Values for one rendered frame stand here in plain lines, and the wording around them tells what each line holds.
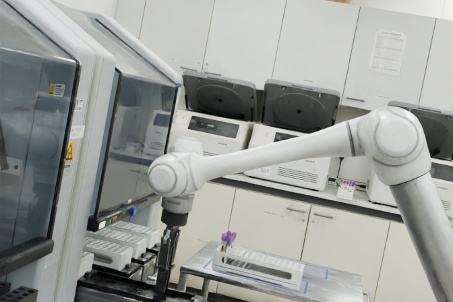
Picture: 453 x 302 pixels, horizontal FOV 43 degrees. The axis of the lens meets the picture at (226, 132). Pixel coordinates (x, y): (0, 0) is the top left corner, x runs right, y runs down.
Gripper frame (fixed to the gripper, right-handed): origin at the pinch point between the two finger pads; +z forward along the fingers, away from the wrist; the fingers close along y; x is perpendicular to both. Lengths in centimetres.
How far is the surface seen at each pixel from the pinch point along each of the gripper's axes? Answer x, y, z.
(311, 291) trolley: 43, -30, 2
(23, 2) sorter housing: -36, 36, -67
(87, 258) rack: -21.7, 4.5, -2.2
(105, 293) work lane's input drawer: -12.5, 11.2, 3.9
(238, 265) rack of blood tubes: 17.7, -31.3, -0.1
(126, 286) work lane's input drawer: -9.6, 2.4, 3.9
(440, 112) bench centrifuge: 109, -241, -71
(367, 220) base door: 75, -224, 7
